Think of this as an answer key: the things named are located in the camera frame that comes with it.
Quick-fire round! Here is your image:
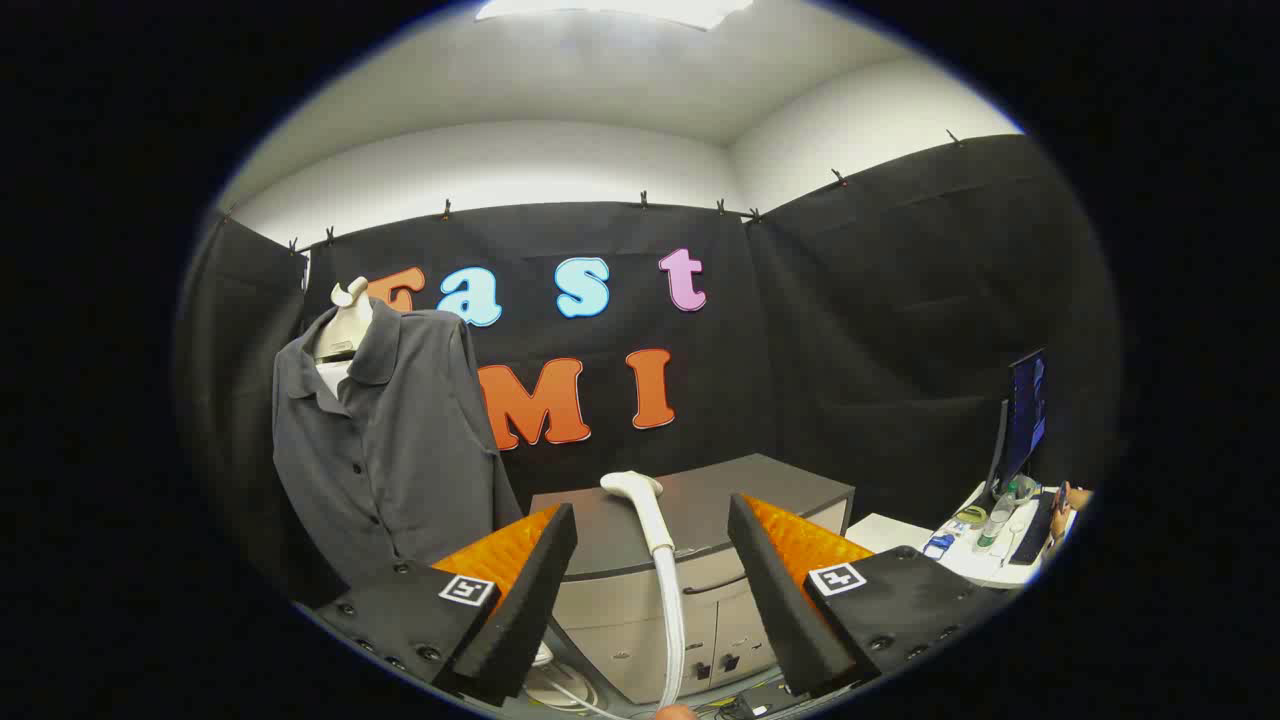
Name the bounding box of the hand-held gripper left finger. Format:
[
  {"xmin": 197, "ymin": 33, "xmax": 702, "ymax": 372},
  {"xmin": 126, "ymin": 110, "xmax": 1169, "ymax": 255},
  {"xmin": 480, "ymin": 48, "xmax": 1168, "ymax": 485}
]
[{"xmin": 312, "ymin": 503, "xmax": 579, "ymax": 708}]

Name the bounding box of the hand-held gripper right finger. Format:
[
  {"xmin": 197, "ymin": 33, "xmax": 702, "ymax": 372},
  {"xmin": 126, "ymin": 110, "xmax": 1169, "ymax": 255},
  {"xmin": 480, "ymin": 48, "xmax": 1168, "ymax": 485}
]
[{"xmin": 727, "ymin": 492, "xmax": 1011, "ymax": 698}]

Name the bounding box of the white garment steamer head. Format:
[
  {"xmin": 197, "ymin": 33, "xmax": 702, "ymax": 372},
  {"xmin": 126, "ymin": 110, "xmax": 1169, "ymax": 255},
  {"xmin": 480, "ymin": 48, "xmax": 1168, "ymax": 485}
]
[{"xmin": 600, "ymin": 470, "xmax": 689, "ymax": 713}]

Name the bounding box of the grey button-up shirt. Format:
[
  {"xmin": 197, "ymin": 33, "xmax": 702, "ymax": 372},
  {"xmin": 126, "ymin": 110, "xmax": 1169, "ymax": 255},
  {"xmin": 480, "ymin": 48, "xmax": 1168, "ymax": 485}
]
[{"xmin": 272, "ymin": 300, "xmax": 523, "ymax": 601}]

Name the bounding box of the grey top cabinet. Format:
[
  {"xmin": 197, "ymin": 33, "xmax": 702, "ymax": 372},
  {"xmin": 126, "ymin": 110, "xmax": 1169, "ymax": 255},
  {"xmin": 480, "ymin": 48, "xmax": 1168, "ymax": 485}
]
[{"xmin": 528, "ymin": 453, "xmax": 856, "ymax": 706}]

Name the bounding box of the black box on floor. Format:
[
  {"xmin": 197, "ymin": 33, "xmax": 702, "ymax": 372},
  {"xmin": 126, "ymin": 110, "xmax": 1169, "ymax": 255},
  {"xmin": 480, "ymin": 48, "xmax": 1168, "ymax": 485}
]
[{"xmin": 722, "ymin": 683, "xmax": 801, "ymax": 719}]

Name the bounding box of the white side desk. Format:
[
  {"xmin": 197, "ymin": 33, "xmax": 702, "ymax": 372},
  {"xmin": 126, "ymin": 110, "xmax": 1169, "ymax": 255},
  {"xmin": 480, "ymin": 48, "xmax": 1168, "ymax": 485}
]
[{"xmin": 845, "ymin": 480, "xmax": 1081, "ymax": 589}]

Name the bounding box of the clear plastic bottle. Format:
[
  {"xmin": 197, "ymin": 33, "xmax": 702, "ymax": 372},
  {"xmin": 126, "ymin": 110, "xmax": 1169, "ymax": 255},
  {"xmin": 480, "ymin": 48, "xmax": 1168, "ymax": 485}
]
[{"xmin": 975, "ymin": 485, "xmax": 1016, "ymax": 549}]

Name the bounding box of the black keyboard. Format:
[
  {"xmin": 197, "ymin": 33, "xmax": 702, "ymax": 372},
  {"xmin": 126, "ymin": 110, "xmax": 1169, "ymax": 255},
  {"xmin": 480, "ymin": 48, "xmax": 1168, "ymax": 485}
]
[{"xmin": 1010, "ymin": 490, "xmax": 1059, "ymax": 566}]

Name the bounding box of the black computer monitor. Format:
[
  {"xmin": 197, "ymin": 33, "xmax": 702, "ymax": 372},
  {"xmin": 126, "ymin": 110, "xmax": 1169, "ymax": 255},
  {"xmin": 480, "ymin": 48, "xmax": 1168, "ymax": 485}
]
[{"xmin": 990, "ymin": 347, "xmax": 1049, "ymax": 491}]

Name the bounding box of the white mannequin torso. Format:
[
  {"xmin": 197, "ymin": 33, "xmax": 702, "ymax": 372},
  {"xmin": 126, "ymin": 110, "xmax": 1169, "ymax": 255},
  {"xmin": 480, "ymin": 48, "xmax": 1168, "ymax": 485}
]
[{"xmin": 315, "ymin": 277, "xmax": 376, "ymax": 396}]

